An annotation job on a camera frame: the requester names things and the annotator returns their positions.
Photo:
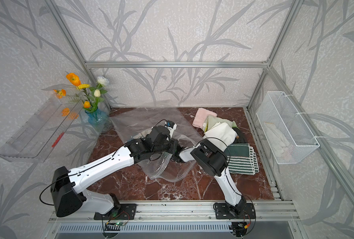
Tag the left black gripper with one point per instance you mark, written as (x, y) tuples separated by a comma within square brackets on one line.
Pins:
[(173, 143)]

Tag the clear plastic vacuum bag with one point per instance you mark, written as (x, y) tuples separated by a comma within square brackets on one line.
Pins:
[(128, 124)]

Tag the blue patterned towel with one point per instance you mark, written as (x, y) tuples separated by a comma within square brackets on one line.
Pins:
[(142, 134)]

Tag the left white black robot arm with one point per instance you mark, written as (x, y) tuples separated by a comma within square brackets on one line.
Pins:
[(69, 188)]

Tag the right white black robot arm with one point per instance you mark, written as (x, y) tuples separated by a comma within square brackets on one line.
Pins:
[(214, 163)]

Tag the light green folded towel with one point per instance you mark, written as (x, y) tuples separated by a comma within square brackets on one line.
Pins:
[(212, 121)]

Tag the pink folded towel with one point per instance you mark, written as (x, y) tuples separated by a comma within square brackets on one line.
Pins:
[(201, 117)]

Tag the green white striped towel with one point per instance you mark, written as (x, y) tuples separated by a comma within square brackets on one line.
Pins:
[(242, 159)]

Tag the blue glass vase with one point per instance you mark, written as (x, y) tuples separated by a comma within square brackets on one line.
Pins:
[(99, 120)]

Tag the orange white artificial flowers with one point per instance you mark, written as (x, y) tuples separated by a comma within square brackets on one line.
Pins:
[(92, 96)]

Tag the red clip on shelf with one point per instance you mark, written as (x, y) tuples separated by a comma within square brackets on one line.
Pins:
[(57, 140)]

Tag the white cloth in basket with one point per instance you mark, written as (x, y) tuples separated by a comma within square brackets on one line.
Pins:
[(278, 142)]

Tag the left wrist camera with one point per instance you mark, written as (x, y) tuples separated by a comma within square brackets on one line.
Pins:
[(171, 126)]

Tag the aluminium front rail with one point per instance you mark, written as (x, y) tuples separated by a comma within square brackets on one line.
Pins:
[(203, 211)]

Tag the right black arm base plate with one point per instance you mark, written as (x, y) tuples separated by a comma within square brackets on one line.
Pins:
[(227, 211)]

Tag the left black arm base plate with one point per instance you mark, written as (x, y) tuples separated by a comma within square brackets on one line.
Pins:
[(124, 212)]

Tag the white wire mesh basket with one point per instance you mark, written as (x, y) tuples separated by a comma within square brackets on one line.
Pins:
[(278, 109)]

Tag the aluminium cage frame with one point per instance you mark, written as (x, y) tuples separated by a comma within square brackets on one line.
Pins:
[(341, 174)]

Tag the clear acrylic wall shelf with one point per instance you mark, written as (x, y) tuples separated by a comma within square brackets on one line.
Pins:
[(32, 142)]

